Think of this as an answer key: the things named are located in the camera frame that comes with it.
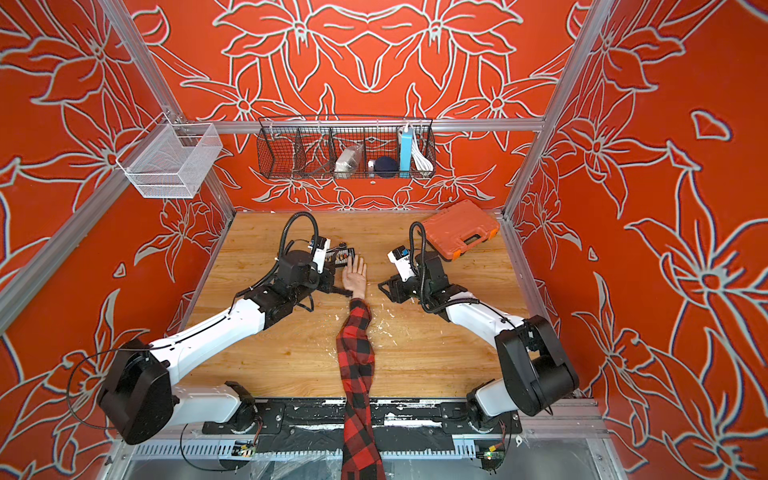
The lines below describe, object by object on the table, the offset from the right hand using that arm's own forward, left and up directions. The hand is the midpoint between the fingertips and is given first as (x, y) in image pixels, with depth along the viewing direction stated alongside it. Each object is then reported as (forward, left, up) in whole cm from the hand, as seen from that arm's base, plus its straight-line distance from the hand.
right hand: (381, 282), depth 85 cm
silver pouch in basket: (+33, +11, +19) cm, 40 cm away
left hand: (+3, +13, +6) cm, 15 cm away
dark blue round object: (+35, -1, +15) cm, 38 cm away
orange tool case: (+28, -29, -7) cm, 41 cm away
